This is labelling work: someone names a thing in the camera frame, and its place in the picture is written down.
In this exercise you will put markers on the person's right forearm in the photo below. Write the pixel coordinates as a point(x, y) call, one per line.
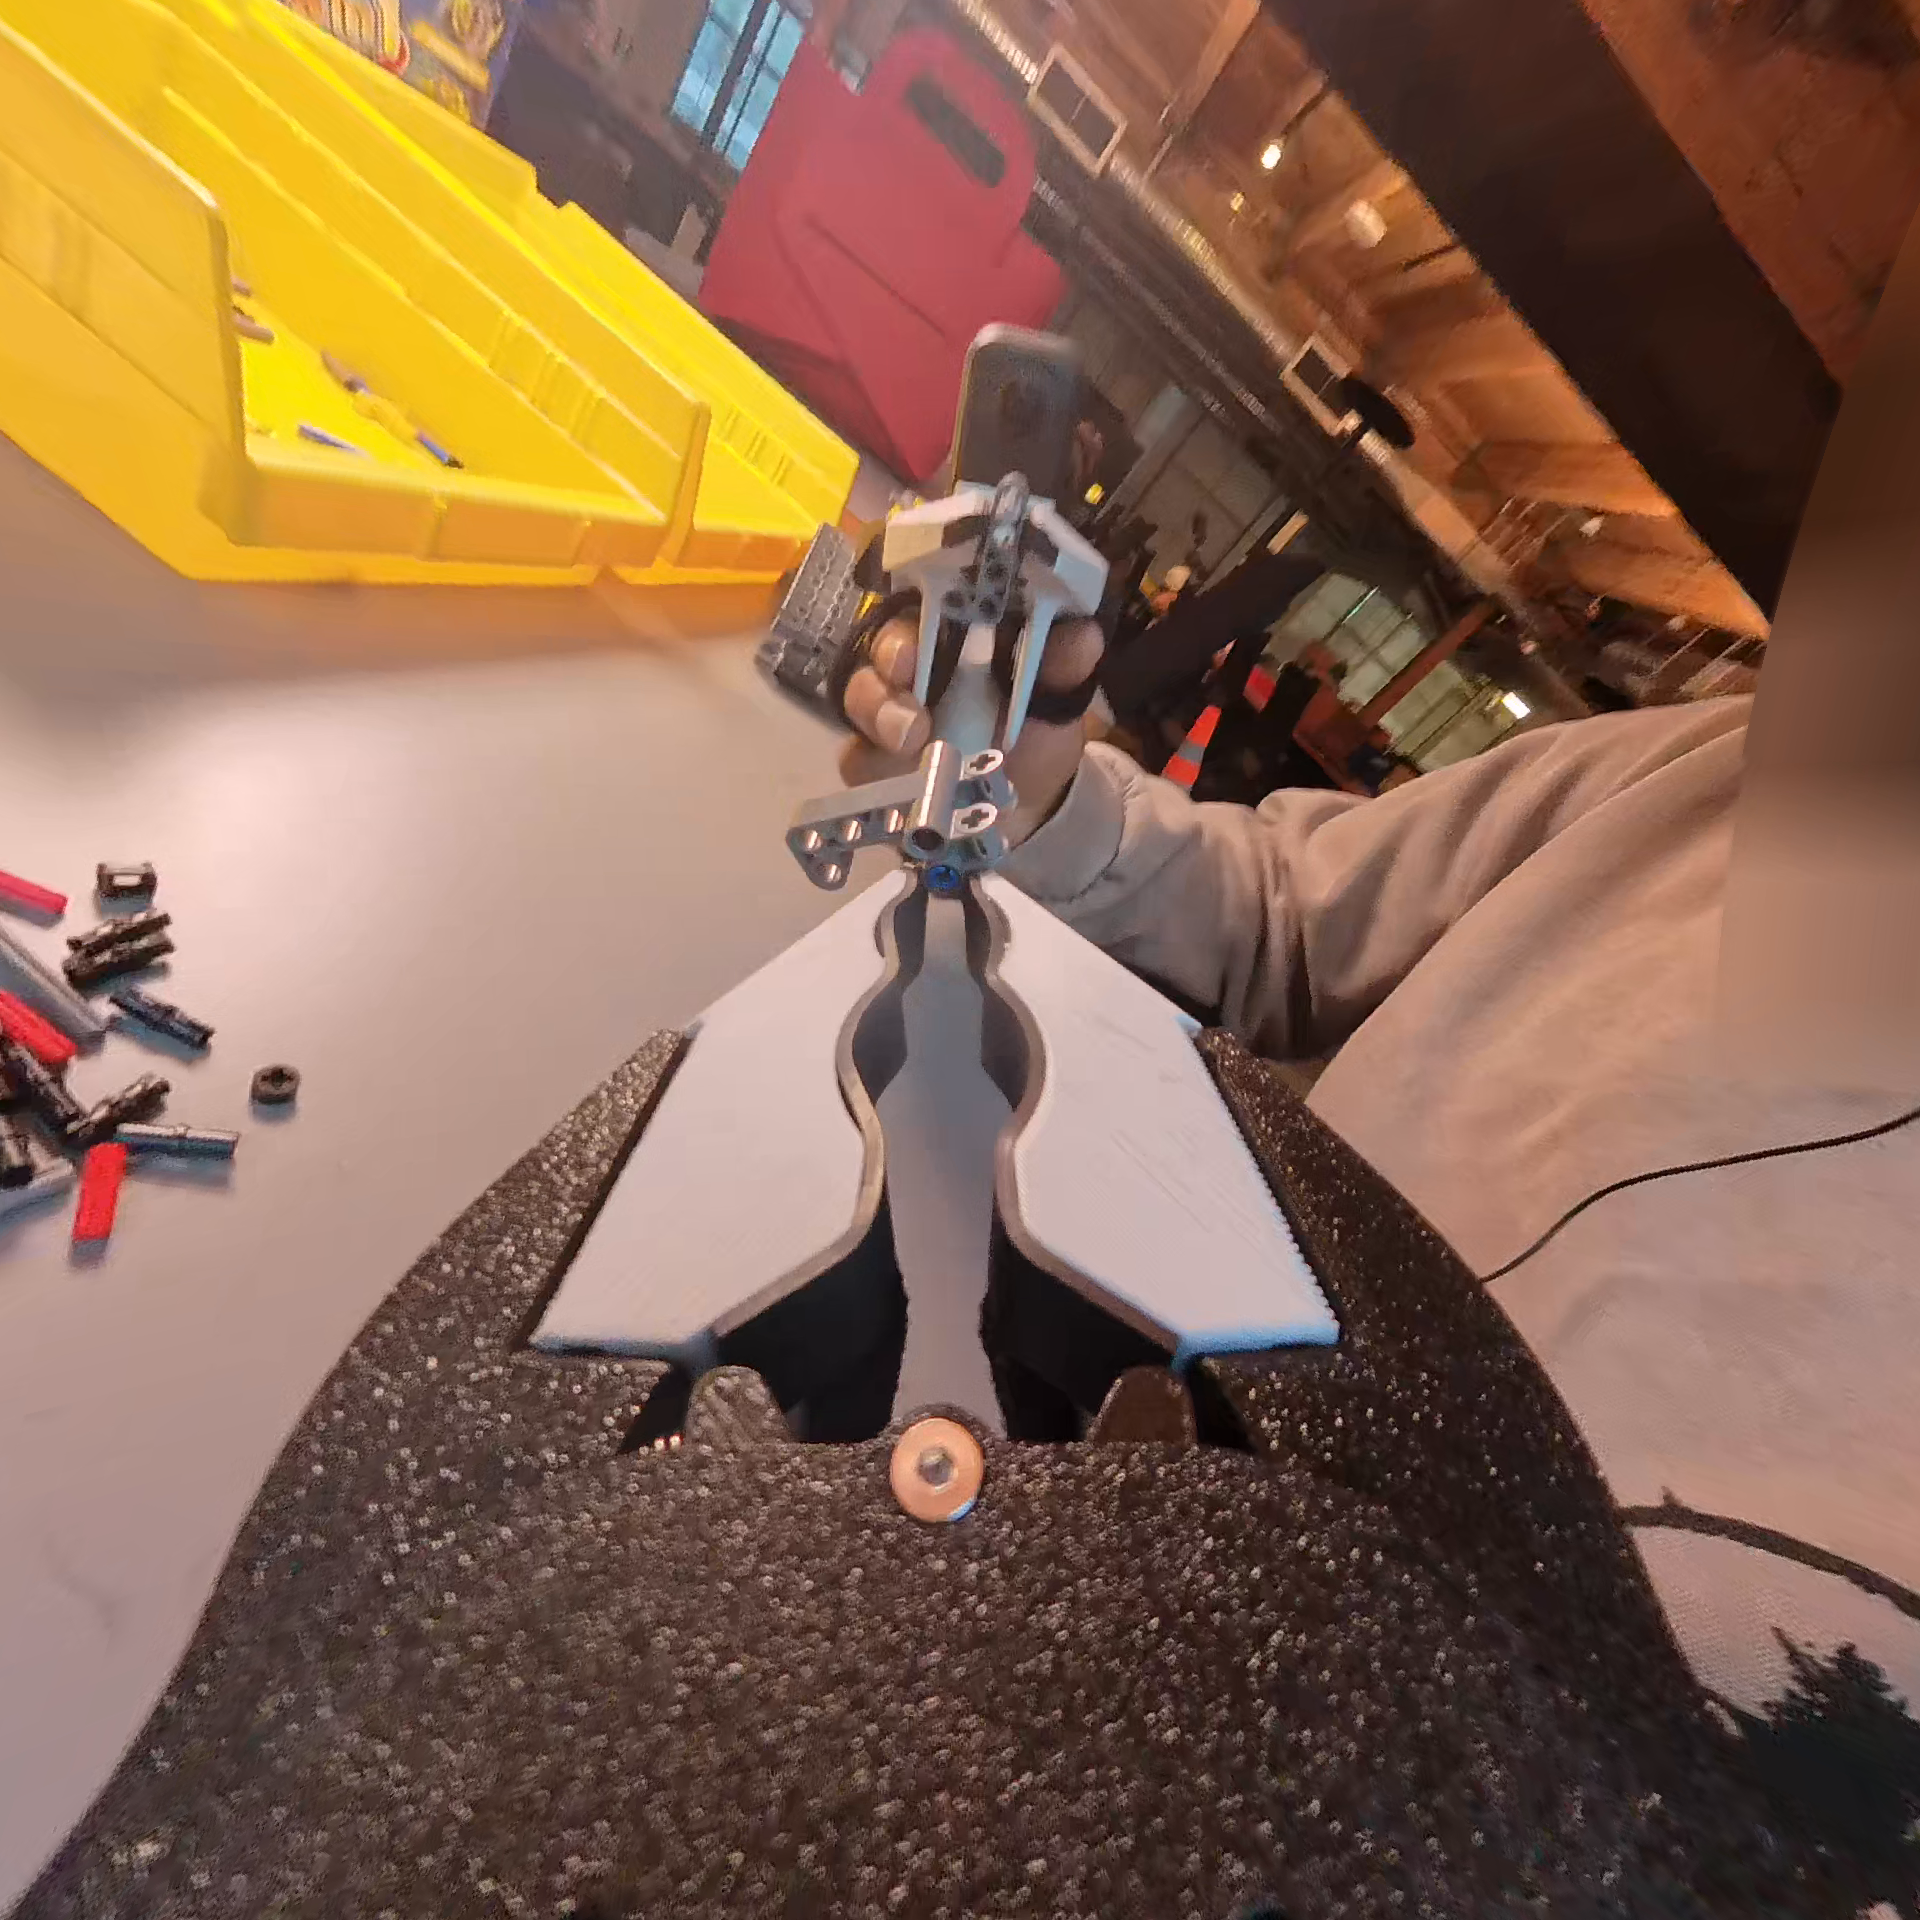
point(1351, 885)

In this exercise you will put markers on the yellow tracked toy robot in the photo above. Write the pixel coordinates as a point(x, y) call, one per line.
point(811, 615)

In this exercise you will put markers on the small pieces inside bin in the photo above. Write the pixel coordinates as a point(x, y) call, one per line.
point(361, 421)

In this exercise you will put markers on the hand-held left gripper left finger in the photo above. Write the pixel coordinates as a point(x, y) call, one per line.
point(721, 1188)

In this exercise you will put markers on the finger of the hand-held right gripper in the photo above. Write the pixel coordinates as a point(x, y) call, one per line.
point(930, 546)
point(1056, 615)

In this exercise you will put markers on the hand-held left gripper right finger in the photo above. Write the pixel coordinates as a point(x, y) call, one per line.
point(1186, 1188)

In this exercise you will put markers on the red felt bag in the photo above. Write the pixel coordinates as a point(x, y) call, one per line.
point(871, 241)

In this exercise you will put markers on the grey desk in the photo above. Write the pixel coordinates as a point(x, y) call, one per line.
point(451, 842)

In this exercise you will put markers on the person's right hand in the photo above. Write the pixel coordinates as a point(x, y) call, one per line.
point(881, 706)

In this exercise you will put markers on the grey brick assembly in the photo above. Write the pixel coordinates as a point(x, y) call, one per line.
point(915, 816)

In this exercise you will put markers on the scattered small building pieces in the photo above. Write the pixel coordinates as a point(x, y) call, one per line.
point(106, 1021)

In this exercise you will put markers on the person's beige sweatshirt torso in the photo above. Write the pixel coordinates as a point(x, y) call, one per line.
point(1681, 1292)

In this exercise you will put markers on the yellow plastic bin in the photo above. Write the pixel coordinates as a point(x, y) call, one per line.
point(122, 392)
point(601, 332)

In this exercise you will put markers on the orange traffic cone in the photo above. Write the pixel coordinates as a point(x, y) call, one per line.
point(1192, 750)

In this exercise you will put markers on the robot kit box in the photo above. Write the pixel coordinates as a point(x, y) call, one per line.
point(405, 46)

